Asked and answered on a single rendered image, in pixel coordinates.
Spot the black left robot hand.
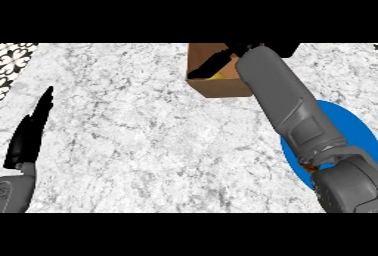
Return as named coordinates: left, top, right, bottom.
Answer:
left=2, top=85, right=55, bottom=170

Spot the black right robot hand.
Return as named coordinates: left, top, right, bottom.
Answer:
left=188, top=43, right=302, bottom=80

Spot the yellow lemon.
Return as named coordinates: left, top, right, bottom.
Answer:
left=209, top=70, right=230, bottom=81

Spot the brown cardboard box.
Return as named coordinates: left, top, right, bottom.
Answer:
left=185, top=43, right=256, bottom=99

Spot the blue plate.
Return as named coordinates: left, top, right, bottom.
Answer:
left=280, top=99, right=378, bottom=191

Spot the black white patterned tile panel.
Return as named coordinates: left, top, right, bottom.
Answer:
left=0, top=43, right=41, bottom=102

